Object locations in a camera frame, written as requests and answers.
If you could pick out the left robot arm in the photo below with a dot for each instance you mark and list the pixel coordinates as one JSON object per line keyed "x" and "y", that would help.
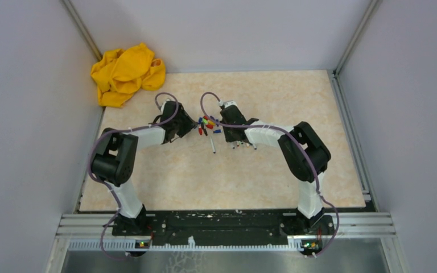
{"x": 113, "y": 156}

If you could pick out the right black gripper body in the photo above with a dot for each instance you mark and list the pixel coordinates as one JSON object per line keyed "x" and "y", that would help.
{"x": 229, "y": 134}

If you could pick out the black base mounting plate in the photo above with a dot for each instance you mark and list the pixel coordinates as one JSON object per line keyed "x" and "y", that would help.
{"x": 222, "y": 238}

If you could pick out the aluminium frame rail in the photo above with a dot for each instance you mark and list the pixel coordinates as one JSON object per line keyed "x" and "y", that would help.
{"x": 355, "y": 225}

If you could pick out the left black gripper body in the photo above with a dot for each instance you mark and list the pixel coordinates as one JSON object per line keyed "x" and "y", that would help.
{"x": 184, "y": 125}

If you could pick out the yellow crumpled cloth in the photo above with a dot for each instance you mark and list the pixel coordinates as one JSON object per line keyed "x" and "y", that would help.
{"x": 122, "y": 72}

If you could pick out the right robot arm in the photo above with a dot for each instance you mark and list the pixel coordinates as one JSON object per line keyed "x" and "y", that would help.
{"x": 305, "y": 153}

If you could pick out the blue capped white marker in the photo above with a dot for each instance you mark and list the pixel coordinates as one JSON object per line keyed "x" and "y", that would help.
{"x": 212, "y": 144}

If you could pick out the slotted cable duct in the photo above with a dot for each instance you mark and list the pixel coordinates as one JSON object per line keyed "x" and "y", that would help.
{"x": 135, "y": 245}

